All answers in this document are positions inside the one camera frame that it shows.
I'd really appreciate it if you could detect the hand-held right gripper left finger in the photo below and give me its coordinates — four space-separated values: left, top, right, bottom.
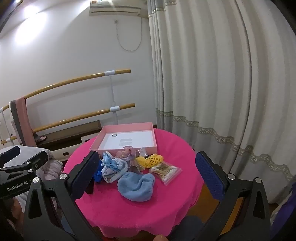
23 151 102 241

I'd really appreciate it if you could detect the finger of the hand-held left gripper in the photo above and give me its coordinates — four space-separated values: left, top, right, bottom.
0 146 21 168
0 150 49 178

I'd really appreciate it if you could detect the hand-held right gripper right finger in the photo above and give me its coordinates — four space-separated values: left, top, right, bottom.
195 151 271 241

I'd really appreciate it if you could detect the royal blue scrunchie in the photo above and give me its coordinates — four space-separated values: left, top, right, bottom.
93 160 103 183

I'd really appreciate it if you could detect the light blue satin scrunchie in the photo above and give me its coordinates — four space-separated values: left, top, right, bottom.
100 151 128 183

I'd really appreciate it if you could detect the bag of cotton swabs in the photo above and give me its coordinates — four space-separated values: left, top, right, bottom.
149 162 182 186

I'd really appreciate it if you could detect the pink purple sheer scrunchie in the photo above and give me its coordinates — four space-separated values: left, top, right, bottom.
116 146 139 163

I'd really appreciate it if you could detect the beige scrunchie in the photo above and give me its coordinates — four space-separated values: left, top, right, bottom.
127 160 145 178

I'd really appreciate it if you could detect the yellow mesh scrunchie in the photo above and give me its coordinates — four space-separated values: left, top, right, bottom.
145 153 163 168

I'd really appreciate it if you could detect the pink cardboard box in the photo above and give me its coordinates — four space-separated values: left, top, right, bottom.
89 122 158 154

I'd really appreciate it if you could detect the small clear plastic packet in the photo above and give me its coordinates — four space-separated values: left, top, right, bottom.
136 147 149 158

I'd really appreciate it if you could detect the white bedding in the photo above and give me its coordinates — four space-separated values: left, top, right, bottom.
0 147 63 209

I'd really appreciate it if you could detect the pink and grey hanging cloth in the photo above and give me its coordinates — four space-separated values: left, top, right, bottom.
9 95 37 147

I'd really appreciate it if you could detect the person's dark trouser leg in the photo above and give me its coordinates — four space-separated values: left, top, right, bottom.
169 215 208 241

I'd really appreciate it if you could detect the short wooden ballet barre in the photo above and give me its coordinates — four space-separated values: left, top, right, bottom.
0 103 136 145

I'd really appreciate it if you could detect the round pink table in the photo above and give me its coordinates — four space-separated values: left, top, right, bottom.
63 127 204 239

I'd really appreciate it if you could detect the long wooden ballet barre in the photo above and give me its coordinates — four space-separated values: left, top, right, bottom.
0 69 131 112

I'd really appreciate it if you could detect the purple garment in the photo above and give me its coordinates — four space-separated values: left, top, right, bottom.
269 183 296 241

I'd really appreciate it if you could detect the cream striped curtain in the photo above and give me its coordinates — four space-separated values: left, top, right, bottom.
147 0 296 204

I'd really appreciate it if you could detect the white air conditioner cable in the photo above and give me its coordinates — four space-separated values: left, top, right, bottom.
114 17 142 52

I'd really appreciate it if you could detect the wall air conditioner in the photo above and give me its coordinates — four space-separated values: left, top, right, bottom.
89 0 141 16

